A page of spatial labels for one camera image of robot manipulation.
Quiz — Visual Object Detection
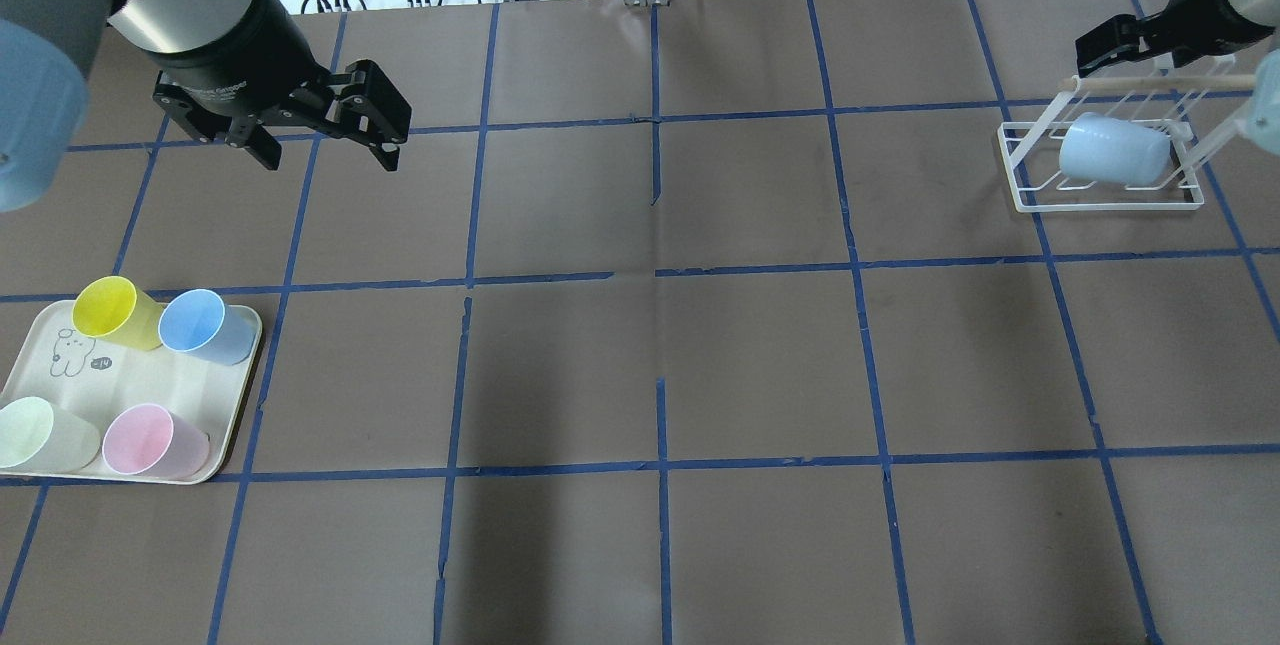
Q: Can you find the beige plastic tray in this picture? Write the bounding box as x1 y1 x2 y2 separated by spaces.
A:
3 299 256 485

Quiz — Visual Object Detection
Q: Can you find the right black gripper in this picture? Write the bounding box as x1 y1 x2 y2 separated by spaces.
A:
1075 0 1271 77

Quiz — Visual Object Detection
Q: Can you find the white wire cup rack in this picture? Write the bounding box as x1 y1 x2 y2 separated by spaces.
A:
995 52 1277 215

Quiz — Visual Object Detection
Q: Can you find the yellow plastic cup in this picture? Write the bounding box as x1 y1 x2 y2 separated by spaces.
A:
70 275 164 352

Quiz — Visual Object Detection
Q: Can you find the pink plastic cup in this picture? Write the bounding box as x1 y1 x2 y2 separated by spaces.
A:
101 403 211 480

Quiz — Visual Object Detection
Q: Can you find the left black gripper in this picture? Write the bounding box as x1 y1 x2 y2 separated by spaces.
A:
125 0 412 171

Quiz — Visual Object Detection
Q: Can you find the pale green plastic cup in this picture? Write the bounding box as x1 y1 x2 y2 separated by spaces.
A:
1 395 102 475

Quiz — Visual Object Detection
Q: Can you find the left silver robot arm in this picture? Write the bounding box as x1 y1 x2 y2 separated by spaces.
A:
1 0 412 212

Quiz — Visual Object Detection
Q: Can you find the light blue plastic cup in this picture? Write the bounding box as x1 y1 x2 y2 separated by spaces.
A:
1059 113 1172 188

